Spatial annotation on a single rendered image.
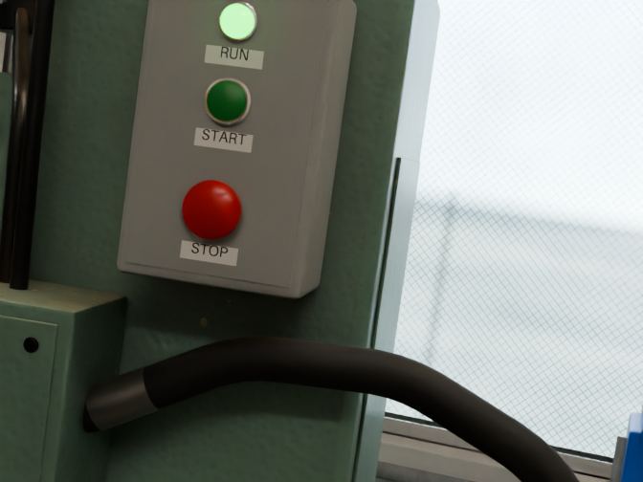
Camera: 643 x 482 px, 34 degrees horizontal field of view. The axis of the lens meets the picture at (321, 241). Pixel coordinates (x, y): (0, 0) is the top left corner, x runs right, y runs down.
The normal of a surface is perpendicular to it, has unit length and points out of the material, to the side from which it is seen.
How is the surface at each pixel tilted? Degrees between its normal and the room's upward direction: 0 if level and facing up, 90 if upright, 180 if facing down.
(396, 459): 90
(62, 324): 90
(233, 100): 90
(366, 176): 90
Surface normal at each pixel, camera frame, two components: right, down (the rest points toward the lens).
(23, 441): -0.16, 0.06
